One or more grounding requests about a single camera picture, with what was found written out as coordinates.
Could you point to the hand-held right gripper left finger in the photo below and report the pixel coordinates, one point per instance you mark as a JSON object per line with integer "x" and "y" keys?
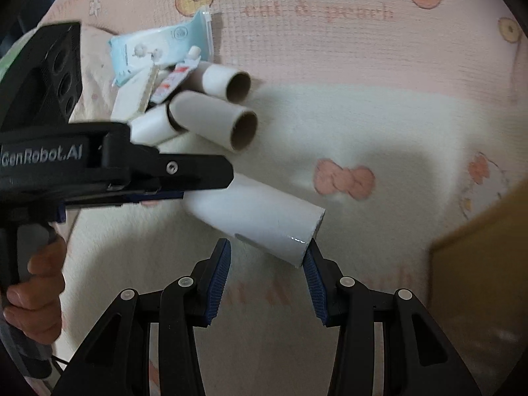
{"x": 218, "y": 280}

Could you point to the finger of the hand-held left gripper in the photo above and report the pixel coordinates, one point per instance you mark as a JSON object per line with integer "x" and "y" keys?
{"x": 194, "y": 173}
{"x": 156, "y": 196}

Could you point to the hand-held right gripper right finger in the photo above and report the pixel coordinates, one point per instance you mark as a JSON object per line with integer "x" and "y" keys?
{"x": 315, "y": 288}

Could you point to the pile of white paper rolls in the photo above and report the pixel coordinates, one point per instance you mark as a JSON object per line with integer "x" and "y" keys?
{"x": 206, "y": 119}

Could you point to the glossy white paper tube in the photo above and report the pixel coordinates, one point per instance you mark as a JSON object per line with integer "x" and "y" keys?
{"x": 255, "y": 218}

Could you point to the brown cardboard box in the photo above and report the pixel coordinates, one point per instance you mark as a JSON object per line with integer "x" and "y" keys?
{"x": 482, "y": 280}

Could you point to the person's left hand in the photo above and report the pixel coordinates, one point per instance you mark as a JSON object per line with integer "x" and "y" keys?
{"x": 41, "y": 297}

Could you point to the red label spout pouch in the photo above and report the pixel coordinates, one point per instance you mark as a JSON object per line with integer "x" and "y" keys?
{"x": 173, "y": 80}

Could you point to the white cardboard carton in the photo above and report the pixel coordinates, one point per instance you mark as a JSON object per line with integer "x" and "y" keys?
{"x": 132, "y": 95}

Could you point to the green white printed cloth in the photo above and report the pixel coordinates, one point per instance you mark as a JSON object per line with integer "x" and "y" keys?
{"x": 8, "y": 62}

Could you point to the light blue wet wipes packet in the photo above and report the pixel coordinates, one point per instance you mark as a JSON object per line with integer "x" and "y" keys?
{"x": 156, "y": 45}

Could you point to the cat print pink mat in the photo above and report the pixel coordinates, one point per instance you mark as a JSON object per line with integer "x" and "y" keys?
{"x": 371, "y": 111}

